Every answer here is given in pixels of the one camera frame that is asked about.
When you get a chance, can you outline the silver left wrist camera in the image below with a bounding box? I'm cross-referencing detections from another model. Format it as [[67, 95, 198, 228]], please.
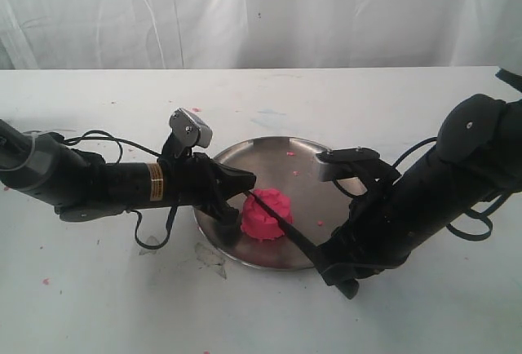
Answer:
[[169, 108, 213, 148]]

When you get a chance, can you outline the clear tape piece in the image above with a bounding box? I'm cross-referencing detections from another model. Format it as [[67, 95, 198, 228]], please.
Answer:
[[138, 236, 161, 255], [194, 242, 227, 280]]

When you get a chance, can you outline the clear tape piece left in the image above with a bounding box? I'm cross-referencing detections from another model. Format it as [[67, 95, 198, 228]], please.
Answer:
[[138, 236, 161, 255]]

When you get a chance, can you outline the black serrated knife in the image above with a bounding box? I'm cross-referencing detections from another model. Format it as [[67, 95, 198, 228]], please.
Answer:
[[244, 191, 360, 299]]

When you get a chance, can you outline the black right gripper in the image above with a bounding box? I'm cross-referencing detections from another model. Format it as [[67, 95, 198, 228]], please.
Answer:
[[313, 190, 424, 288]]

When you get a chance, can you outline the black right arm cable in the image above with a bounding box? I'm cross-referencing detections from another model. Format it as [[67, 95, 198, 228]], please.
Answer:
[[332, 137, 511, 245]]

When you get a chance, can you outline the clear tape piece middle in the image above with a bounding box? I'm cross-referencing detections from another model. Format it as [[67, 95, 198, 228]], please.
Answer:
[[194, 242, 227, 280]]

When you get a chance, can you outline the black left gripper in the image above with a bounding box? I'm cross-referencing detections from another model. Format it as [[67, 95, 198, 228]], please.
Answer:
[[157, 133, 257, 228]]

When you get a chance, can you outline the white plastic backdrop sheet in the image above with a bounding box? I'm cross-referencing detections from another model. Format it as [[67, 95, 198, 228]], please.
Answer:
[[1, 0, 521, 69]]

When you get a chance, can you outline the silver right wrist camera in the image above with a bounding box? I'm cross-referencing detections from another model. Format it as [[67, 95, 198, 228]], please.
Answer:
[[315, 147, 380, 182]]

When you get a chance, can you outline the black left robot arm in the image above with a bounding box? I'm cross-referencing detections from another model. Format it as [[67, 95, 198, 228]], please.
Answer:
[[1, 117, 256, 228]]

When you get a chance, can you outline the pink clay piece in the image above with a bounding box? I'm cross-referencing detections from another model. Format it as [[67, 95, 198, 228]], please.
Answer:
[[241, 188, 293, 241]]

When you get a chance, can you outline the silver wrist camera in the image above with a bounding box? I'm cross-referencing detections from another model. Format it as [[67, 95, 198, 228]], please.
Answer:
[[169, 108, 213, 148], [315, 147, 380, 182]]

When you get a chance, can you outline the round stainless steel plate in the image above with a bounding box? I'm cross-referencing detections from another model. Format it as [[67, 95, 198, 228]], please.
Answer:
[[194, 136, 351, 271]]

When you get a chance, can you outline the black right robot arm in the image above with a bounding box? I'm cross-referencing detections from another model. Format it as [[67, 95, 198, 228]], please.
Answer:
[[316, 94, 521, 285]]

